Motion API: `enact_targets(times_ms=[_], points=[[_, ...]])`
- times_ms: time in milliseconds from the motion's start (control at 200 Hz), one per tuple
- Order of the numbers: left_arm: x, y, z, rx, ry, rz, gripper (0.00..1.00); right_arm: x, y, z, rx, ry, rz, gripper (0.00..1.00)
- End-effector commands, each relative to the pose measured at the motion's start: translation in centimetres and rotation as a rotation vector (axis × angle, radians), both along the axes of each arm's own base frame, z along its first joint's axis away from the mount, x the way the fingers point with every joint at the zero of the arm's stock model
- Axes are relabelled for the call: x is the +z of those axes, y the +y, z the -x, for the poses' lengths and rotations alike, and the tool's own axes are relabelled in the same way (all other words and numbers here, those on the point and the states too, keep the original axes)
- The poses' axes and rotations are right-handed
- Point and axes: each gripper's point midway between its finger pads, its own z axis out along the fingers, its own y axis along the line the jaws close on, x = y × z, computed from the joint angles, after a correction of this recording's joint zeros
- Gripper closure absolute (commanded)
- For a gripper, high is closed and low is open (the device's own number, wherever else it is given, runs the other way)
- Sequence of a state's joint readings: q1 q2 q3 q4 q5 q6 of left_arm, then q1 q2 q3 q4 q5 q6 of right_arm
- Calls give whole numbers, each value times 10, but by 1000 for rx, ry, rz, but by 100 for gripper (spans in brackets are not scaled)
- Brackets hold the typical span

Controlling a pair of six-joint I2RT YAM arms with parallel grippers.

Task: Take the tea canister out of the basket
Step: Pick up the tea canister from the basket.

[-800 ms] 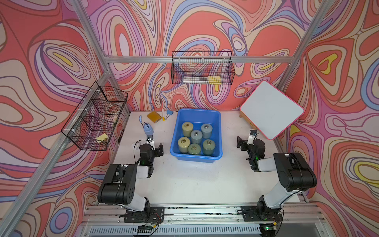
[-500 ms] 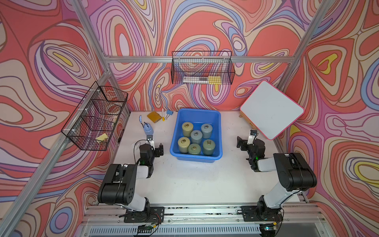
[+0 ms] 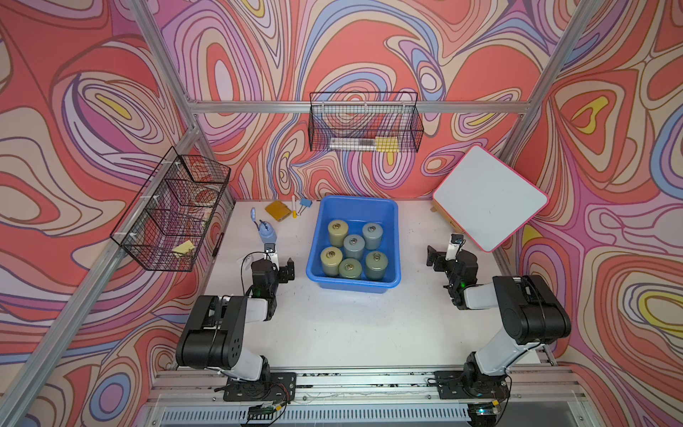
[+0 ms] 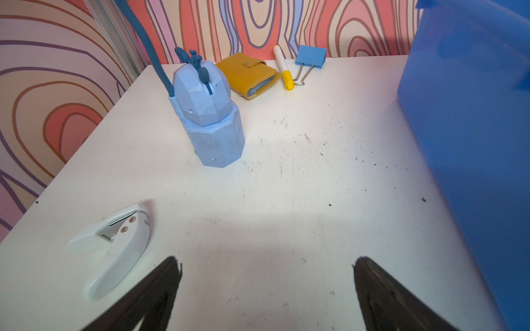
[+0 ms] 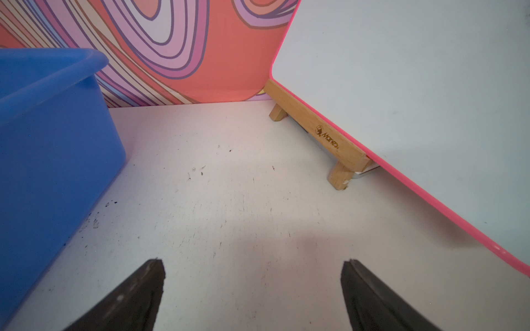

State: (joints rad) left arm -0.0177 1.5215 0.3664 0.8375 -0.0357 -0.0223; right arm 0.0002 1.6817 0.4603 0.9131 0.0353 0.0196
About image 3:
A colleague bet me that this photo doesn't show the yellow-green tea canister back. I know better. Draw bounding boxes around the yellow-green tea canister back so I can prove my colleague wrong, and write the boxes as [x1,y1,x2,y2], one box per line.
[327,220,349,247]

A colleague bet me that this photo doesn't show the yellow-green tea canister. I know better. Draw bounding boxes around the yellow-green tea canister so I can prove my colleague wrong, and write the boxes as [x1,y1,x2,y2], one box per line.
[327,220,349,247]
[320,246,343,277]

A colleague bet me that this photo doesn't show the blue plastic basket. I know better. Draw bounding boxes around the blue plastic basket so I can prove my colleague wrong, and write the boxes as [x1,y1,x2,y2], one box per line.
[306,196,401,293]

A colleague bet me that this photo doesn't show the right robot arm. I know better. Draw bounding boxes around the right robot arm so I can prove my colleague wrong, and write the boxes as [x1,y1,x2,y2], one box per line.
[426,246,572,396]

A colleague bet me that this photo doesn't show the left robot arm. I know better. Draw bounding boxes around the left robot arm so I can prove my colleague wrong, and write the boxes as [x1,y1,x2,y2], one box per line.
[175,258,295,382]

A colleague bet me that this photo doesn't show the yellow-green tea canister front-left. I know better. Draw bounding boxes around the yellow-green tea canister front-left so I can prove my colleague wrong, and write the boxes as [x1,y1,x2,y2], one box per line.
[320,246,343,277]

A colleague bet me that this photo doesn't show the green tea canister front-middle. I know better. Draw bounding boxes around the green tea canister front-middle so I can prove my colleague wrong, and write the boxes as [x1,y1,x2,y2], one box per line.
[338,258,363,279]

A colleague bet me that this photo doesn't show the green tea canister front-right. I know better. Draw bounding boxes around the green tea canister front-right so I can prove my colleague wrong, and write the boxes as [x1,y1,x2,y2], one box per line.
[365,251,389,280]

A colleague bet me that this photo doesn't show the yellow sponge in basket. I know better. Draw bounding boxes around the yellow sponge in basket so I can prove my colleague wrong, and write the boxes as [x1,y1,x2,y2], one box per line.
[171,239,196,257]

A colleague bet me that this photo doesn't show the clear tube in basket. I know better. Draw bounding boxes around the clear tube in basket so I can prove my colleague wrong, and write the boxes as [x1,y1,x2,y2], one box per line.
[329,137,376,151]

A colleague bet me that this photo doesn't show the blue bottle with brush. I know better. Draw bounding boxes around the blue bottle with brush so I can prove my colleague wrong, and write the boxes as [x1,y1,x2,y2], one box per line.
[250,207,277,246]

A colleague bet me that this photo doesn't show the yellow square pad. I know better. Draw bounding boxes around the yellow square pad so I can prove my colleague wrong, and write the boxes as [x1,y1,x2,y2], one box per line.
[265,200,292,222]

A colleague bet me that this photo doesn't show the wooden easel stand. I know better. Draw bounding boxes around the wooden easel stand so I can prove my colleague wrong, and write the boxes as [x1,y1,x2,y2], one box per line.
[431,200,464,234]

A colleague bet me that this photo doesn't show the blue binder clip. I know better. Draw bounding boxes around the blue binder clip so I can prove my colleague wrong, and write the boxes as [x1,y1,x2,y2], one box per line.
[297,199,312,215]

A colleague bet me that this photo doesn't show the green circuit board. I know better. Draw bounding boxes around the green circuit board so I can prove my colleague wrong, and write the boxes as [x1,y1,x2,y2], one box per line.
[247,405,284,421]

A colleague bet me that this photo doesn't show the yellow sticky notes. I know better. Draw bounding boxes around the yellow sticky notes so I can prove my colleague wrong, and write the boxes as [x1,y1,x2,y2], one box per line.
[375,136,401,153]

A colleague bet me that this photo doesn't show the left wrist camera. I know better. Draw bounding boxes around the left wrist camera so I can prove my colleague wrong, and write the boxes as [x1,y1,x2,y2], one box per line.
[263,243,279,267]

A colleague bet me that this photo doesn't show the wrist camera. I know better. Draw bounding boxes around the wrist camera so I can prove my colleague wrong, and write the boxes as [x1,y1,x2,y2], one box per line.
[263,243,279,267]
[445,233,465,261]

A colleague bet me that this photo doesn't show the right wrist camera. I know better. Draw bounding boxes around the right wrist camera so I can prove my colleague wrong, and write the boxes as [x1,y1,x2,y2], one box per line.
[445,233,465,261]

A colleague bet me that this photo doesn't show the white board pink frame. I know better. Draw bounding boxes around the white board pink frame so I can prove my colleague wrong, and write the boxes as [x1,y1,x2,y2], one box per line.
[432,146,549,253]

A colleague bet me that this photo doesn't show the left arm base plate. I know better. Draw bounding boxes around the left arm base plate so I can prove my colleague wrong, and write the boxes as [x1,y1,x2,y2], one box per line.
[215,372,297,403]

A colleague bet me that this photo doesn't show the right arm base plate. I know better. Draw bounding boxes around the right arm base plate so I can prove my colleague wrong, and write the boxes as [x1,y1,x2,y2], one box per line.
[428,370,510,400]

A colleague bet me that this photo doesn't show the black wire basket left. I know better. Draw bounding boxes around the black wire basket left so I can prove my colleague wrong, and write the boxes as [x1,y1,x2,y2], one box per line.
[110,148,231,272]

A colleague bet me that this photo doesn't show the black wire basket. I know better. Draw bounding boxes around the black wire basket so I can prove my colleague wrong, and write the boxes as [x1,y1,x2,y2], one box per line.
[110,148,231,272]
[308,89,424,153]

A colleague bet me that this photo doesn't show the aluminium rail base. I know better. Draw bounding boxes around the aluminium rail base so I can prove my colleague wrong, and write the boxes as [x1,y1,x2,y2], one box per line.
[135,364,603,426]

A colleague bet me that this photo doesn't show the black wire basket back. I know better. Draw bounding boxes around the black wire basket back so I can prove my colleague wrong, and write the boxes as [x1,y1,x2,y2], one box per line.
[308,89,424,153]

